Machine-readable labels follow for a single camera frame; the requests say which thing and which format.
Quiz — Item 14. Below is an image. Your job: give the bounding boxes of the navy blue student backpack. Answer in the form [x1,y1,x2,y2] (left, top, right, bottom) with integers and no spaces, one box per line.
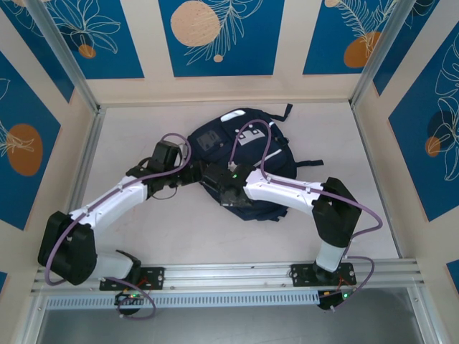
[186,103,323,221]

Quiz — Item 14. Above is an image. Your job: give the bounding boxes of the small controller circuit board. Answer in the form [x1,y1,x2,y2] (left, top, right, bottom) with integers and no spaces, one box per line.
[114,290,146,306]
[318,290,359,311]

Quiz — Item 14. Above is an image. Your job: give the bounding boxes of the long aluminium mounting rail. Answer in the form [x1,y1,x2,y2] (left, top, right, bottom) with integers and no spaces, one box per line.
[30,259,427,293]

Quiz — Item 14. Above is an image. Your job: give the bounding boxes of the aluminium table side rail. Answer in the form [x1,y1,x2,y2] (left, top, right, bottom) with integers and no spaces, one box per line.
[351,103,404,259]
[53,105,107,267]

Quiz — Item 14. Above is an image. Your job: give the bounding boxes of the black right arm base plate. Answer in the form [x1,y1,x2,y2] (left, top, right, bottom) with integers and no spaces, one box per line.
[290,262,358,287]

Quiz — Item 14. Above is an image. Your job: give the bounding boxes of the white slotted cable duct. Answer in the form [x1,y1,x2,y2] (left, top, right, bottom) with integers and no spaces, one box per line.
[46,290,320,310]

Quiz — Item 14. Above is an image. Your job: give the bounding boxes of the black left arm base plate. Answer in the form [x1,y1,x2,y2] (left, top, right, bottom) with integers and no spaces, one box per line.
[99,265,166,291]

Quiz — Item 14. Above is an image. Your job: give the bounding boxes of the aluminium frame post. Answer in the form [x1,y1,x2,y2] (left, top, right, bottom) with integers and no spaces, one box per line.
[349,0,442,110]
[24,0,101,114]

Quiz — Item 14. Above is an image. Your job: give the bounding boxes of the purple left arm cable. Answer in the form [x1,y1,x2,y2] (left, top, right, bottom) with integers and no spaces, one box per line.
[44,133,193,320]

